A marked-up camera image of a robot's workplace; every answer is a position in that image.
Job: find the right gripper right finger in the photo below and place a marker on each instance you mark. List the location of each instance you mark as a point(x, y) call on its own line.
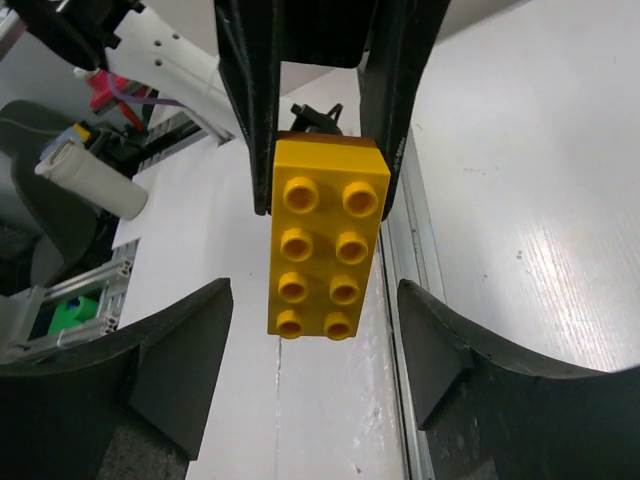
point(498, 410)

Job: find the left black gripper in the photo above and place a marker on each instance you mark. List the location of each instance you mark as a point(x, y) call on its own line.
point(254, 37)

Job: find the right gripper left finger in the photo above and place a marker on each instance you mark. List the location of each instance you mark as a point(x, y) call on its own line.
point(133, 404)

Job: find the yellow brown lego brick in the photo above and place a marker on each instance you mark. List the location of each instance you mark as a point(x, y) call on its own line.
point(328, 195)

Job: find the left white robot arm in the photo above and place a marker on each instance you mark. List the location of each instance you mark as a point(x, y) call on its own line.
point(130, 39)

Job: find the aluminium extrusion stand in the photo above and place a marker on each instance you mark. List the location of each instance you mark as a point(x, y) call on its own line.
point(39, 321)

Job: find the green printed part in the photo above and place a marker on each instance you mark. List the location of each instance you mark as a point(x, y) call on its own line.
point(72, 313)

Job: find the grey office chair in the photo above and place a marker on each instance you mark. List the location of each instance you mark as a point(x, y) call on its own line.
point(72, 235)

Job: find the red clamp tool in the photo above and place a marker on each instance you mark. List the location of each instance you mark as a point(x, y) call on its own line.
point(103, 99)

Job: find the white cylindrical container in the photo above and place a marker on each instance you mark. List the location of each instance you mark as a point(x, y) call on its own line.
point(73, 168)

